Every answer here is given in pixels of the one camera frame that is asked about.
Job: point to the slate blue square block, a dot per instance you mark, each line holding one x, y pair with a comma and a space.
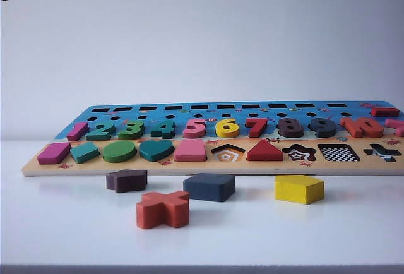
208, 187

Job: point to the magenta number one block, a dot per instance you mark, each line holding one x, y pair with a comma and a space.
77, 131

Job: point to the magenta rectangle shape block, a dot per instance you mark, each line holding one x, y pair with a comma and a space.
53, 154

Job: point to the teal number two block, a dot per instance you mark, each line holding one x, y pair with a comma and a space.
98, 135

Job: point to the teal parallelogram shape block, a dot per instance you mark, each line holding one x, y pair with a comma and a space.
85, 152

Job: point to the green number three block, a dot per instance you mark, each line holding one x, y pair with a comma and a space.
127, 135

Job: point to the green oval shape block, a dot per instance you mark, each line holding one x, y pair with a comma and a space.
119, 151

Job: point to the wooden number shape puzzle board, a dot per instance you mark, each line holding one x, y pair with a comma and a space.
94, 166

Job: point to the dark green number four block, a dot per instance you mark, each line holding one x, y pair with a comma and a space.
165, 128

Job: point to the teal heart shape block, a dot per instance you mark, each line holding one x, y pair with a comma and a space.
156, 151

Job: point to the purple star shape block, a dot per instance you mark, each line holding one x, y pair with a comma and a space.
126, 181

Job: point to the pink number five block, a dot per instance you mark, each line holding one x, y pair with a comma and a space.
194, 133

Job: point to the pink trapezoid shape block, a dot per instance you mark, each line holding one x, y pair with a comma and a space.
189, 151

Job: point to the yellow number six block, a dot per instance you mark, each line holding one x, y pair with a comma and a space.
222, 130

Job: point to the orange cross shape block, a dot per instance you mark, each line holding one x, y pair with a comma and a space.
162, 211

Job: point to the red number seven block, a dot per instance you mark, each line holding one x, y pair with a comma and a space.
259, 128

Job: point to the red triangle shape block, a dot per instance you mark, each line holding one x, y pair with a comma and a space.
264, 154

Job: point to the brown number eight block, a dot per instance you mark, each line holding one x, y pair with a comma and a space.
298, 132

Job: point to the yellow pentagon shape block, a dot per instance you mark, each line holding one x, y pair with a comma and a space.
296, 190

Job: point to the slate blue number nine block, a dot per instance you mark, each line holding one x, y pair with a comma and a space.
329, 130

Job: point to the orange number ten block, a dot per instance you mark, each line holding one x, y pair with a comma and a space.
353, 127

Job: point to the red minus sign block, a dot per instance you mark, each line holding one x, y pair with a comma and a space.
385, 112

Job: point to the pink sign block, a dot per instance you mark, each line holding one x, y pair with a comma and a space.
396, 124

